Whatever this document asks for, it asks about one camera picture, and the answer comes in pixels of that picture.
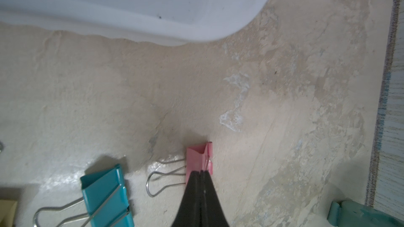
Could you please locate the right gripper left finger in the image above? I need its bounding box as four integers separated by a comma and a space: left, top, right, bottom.
171, 171, 201, 227

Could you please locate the white plastic storage box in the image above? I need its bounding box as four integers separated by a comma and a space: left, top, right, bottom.
1, 0, 267, 46

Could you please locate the yellow binder clip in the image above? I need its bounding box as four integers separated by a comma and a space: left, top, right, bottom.
0, 199, 18, 227

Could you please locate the teal binder clip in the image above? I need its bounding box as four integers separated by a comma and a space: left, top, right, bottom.
33, 164, 135, 227

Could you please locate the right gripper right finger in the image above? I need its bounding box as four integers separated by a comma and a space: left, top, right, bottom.
201, 171, 229, 227

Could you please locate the pink binder clip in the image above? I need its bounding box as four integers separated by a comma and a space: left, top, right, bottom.
145, 141, 213, 198

